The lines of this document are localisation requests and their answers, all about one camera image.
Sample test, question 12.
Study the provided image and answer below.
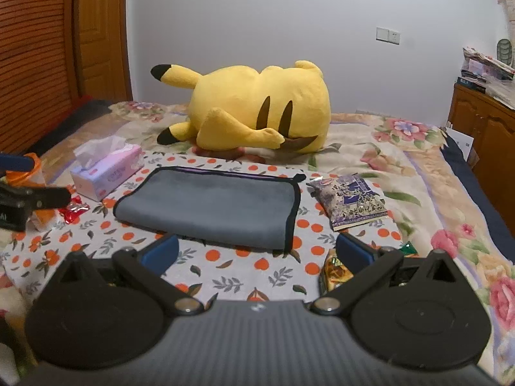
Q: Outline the grey towel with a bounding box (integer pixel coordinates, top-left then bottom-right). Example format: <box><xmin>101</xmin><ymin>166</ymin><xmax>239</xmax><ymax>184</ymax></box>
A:
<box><xmin>114</xmin><ymin>166</ymin><xmax>305</xmax><ymax>252</ymax></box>

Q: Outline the wooden room door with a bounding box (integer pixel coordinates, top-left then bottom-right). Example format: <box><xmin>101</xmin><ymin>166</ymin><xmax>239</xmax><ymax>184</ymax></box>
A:
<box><xmin>73</xmin><ymin>0</ymin><xmax>133</xmax><ymax>102</ymax></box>

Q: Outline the orange lidded bottle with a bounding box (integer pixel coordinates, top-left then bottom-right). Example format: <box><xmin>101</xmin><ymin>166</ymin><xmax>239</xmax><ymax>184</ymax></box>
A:
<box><xmin>6</xmin><ymin>152</ymin><xmax>56</xmax><ymax>232</ymax></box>

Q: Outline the green yellow snack bag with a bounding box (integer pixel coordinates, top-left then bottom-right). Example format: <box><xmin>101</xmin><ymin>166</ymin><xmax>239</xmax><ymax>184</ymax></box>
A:
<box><xmin>317</xmin><ymin>240</ymin><xmax>420</xmax><ymax>297</ymax></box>

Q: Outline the red candy wrapper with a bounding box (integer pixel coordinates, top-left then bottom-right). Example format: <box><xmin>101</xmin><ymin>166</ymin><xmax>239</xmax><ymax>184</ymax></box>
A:
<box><xmin>59</xmin><ymin>196</ymin><xmax>90</xmax><ymax>224</ymax></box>

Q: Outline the purple snack bag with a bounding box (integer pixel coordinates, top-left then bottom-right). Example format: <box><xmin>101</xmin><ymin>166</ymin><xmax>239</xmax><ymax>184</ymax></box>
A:
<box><xmin>307</xmin><ymin>174</ymin><xmax>388</xmax><ymax>232</ymax></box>

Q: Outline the floral bed blanket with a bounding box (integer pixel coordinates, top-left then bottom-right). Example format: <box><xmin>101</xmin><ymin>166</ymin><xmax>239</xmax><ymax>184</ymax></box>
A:
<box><xmin>1</xmin><ymin>102</ymin><xmax>514</xmax><ymax>385</ymax></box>

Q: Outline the pink tissue box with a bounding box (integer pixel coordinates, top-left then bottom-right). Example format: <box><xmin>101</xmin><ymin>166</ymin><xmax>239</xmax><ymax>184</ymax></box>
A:
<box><xmin>71</xmin><ymin>135</ymin><xmax>143</xmax><ymax>201</ymax></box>

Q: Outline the white paper by cabinet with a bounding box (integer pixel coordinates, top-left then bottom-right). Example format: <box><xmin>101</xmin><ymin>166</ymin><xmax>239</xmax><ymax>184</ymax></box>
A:
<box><xmin>445</xmin><ymin>127</ymin><xmax>474</xmax><ymax>161</ymax></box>

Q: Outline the wooden louvered wardrobe door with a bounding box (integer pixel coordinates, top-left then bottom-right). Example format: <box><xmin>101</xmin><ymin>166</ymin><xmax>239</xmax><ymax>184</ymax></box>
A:
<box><xmin>1</xmin><ymin>0</ymin><xmax>79</xmax><ymax>153</ymax></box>

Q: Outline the wooden side cabinet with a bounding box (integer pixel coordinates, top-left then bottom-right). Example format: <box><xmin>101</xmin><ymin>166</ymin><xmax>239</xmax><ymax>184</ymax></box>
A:
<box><xmin>448</xmin><ymin>84</ymin><xmax>515</xmax><ymax>231</ymax></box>

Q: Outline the yellow Pikachu plush toy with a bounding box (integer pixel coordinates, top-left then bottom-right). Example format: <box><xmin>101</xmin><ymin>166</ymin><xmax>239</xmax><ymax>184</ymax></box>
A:
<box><xmin>150</xmin><ymin>60</ymin><xmax>331</xmax><ymax>152</ymax></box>

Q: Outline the stack of papers and books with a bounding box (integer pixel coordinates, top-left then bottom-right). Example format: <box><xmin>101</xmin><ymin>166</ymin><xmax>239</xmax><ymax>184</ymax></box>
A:
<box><xmin>456</xmin><ymin>47</ymin><xmax>514</xmax><ymax>110</ymax></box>

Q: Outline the white wall switch plate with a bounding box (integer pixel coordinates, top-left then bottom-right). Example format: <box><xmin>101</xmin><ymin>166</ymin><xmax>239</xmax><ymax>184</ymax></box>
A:
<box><xmin>375</xmin><ymin>27</ymin><xmax>401</xmax><ymax>45</ymax></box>

